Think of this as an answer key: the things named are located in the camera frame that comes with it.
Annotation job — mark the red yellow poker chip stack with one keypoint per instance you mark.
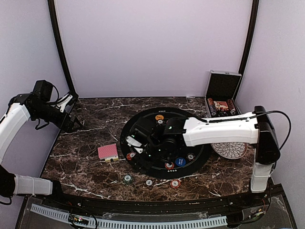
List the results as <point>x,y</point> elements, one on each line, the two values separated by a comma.
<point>175,183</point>

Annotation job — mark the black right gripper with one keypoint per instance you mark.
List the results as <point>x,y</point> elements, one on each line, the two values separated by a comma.
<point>154,159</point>

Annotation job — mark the white slotted cable duct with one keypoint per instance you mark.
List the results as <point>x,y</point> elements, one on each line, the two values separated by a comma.
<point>125,221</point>

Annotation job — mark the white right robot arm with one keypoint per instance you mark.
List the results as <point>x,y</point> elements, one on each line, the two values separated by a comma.
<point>252,128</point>

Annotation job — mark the orange big blind button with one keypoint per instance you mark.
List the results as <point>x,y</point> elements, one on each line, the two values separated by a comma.
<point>159,117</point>

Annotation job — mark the black corner frame post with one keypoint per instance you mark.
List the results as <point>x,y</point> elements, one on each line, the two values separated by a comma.
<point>249,37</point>

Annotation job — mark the purple and orange chip roll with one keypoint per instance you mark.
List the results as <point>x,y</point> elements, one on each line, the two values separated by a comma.
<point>212,107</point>

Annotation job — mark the blue backed card deck box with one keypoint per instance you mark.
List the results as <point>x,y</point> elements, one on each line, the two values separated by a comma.
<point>111,159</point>

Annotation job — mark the boxed card deck in case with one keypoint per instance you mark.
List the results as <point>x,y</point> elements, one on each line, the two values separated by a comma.
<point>221,106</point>

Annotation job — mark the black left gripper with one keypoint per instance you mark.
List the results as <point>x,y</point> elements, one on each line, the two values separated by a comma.
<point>67,128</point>

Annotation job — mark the round black poker mat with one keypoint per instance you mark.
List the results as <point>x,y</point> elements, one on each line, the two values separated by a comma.
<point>147,118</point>

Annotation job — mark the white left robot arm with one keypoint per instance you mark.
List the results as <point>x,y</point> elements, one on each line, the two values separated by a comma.
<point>24,129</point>

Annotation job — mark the red backed card deck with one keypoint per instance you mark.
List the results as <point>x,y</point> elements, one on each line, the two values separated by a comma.
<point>108,151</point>

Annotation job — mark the black left frame post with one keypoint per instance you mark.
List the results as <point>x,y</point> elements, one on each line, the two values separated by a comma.
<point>60,50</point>

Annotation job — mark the aluminium poker case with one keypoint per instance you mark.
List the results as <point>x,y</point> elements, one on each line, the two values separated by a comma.
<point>221,87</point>

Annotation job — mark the green poker chip stack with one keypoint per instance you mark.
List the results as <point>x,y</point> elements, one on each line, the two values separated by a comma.
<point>127,179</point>

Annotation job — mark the brown chip roll in case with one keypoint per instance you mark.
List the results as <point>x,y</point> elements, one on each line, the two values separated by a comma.
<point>231,107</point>

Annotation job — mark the patterned ceramic plate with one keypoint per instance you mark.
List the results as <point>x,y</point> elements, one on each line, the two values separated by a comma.
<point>230,150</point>

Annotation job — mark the black red poker chip stack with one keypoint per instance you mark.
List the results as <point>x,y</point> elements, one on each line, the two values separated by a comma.
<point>149,183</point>

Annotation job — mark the blue small blind button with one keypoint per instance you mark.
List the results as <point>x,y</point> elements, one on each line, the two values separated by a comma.
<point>180,161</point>

